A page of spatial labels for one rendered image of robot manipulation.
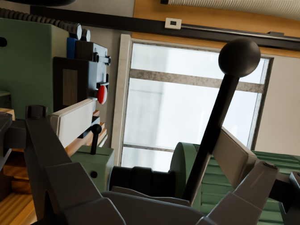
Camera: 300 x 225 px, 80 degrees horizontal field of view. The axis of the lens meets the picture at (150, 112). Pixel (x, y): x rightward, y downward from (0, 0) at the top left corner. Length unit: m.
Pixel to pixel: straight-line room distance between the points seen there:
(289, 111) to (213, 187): 1.85
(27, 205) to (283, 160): 0.43
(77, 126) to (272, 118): 1.96
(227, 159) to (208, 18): 1.71
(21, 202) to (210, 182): 0.28
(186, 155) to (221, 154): 0.15
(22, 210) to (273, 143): 2.02
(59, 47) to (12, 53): 0.06
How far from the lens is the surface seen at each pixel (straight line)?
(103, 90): 0.29
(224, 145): 0.18
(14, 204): 0.35
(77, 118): 0.16
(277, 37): 1.94
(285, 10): 1.93
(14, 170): 0.33
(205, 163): 0.20
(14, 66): 0.31
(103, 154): 0.36
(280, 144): 2.16
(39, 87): 0.30
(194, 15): 1.82
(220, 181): 0.32
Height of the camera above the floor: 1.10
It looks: level
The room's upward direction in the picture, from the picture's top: 97 degrees clockwise
